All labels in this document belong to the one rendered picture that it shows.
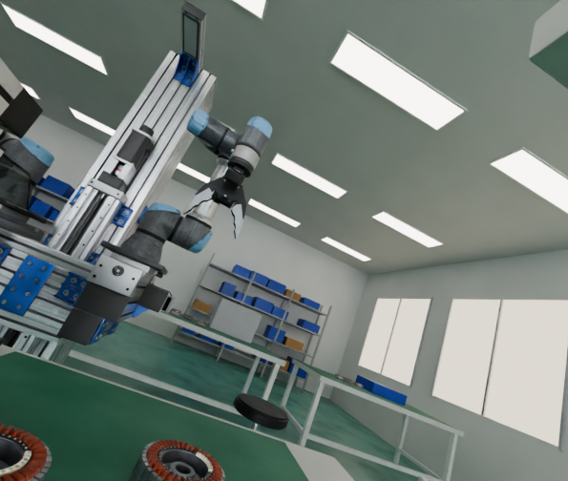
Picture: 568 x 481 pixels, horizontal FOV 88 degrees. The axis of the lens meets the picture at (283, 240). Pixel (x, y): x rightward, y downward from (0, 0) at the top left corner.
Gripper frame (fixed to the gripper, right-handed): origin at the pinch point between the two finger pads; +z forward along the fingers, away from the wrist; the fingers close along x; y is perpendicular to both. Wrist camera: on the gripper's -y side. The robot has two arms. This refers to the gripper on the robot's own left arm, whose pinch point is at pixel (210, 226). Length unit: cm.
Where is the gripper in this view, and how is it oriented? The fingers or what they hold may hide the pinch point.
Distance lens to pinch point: 77.5
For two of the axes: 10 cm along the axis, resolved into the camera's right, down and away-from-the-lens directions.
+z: -3.7, 8.9, -2.8
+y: -3.1, 1.7, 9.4
